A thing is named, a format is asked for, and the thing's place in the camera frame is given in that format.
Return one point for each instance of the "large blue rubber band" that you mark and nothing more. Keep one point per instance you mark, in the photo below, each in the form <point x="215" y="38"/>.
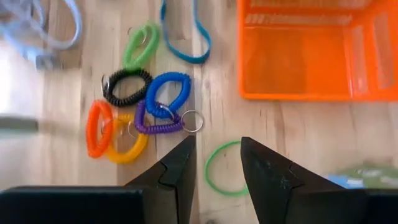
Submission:
<point x="192" y="60"/>

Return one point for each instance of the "orange plastic basket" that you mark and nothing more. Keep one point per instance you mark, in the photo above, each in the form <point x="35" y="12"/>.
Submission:
<point x="295" y="62"/>

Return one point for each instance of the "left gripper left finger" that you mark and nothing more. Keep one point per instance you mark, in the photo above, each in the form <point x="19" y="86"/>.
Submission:
<point x="174" y="186"/>

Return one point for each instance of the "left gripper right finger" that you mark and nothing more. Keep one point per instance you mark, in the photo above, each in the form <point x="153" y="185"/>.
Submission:
<point x="273" y="193"/>

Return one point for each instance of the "green rubber band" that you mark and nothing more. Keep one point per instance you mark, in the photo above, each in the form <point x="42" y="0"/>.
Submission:
<point x="206" y="171"/>

